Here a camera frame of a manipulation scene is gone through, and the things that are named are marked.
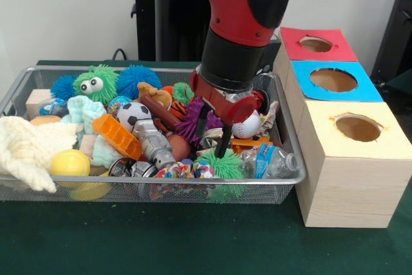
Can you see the purple spiky ball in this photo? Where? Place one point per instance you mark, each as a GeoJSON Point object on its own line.
{"type": "Point", "coordinates": [187, 123]}

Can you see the clear shallow bin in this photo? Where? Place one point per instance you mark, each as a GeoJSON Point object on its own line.
{"type": "Point", "coordinates": [38, 188]}

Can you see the small soccer ball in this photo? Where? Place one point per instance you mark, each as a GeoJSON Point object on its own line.
{"type": "Point", "coordinates": [133, 114]}

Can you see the green fuzzy monster toy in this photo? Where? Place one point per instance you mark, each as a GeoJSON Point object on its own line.
{"type": "Point", "coordinates": [95, 83]}

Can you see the cream knitted cloth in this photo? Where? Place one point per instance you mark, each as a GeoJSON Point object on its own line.
{"type": "Point", "coordinates": [29, 149]}

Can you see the large blue spiky ball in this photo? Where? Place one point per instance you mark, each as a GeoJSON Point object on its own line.
{"type": "Point", "coordinates": [138, 78]}

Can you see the plain yellow ball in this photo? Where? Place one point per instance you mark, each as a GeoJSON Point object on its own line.
{"type": "Point", "coordinates": [71, 162]}

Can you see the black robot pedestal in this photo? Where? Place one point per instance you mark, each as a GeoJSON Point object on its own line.
{"type": "Point", "coordinates": [174, 24]}

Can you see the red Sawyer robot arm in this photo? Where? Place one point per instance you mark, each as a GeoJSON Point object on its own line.
{"type": "Point", "coordinates": [244, 4]}

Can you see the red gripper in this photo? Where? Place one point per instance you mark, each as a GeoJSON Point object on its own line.
{"type": "Point", "coordinates": [241, 111]}

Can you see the crushed plastic water bottle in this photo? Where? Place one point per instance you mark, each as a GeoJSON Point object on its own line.
{"type": "Point", "coordinates": [273, 160]}

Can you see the orange plastic grid block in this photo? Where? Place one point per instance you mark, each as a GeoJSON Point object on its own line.
{"type": "Point", "coordinates": [117, 135]}

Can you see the green spiky ball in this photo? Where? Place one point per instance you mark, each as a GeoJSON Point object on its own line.
{"type": "Point", "coordinates": [225, 167]}

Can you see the white baseball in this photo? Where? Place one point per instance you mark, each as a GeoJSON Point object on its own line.
{"type": "Point", "coordinates": [248, 131]}

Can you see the dark green table cloth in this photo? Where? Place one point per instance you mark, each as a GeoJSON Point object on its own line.
{"type": "Point", "coordinates": [161, 243]}

